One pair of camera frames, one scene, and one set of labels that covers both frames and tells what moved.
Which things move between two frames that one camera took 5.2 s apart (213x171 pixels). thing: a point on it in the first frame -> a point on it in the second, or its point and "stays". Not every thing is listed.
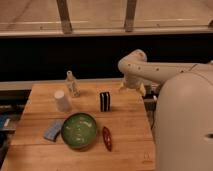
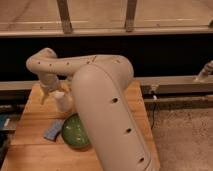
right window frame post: [130, 16] stays
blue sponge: [54, 130] stays
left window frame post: [64, 16] stays
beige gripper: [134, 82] -> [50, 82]
